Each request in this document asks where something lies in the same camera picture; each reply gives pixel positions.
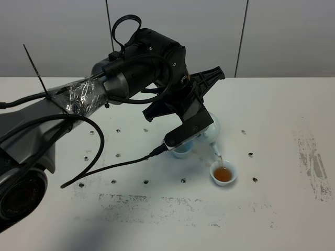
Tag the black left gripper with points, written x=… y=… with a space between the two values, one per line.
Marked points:
x=186 y=100

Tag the light blue porcelain teapot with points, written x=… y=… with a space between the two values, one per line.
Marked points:
x=210 y=135

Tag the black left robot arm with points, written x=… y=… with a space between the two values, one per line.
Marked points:
x=149 y=69

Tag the far light blue teacup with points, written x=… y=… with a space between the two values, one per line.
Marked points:
x=183 y=150

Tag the light blue teacup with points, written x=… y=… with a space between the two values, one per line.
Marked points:
x=183 y=150
x=223 y=172

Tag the near light blue teacup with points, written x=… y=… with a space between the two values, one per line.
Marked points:
x=223 y=172

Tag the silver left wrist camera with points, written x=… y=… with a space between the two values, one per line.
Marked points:
x=194 y=121

